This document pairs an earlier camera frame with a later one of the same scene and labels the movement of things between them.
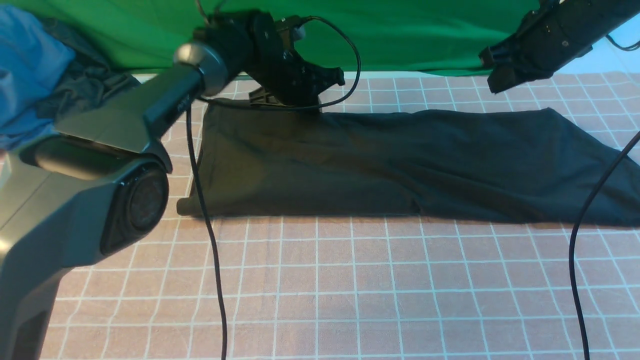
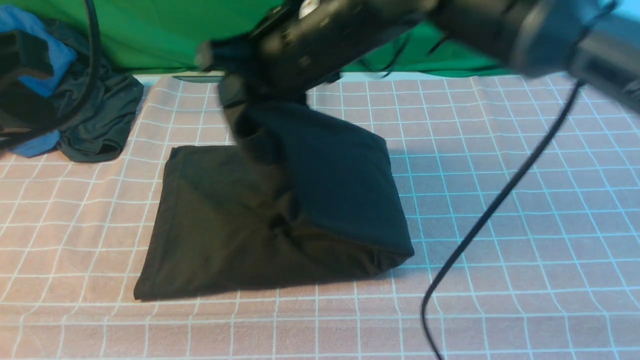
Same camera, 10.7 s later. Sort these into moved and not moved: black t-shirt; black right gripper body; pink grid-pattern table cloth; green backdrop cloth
Moved: black right gripper body; black t-shirt
Not moved: pink grid-pattern table cloth; green backdrop cloth
